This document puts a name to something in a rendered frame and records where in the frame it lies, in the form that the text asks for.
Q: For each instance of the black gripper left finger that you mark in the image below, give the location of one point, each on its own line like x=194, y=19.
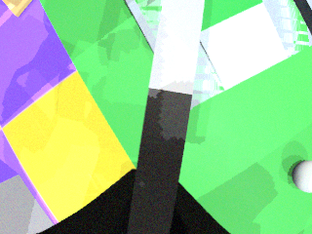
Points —
x=107, y=214

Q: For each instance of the white golf ball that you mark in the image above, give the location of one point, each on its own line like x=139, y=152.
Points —
x=302, y=176

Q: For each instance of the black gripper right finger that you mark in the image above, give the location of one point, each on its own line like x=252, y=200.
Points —
x=191, y=218

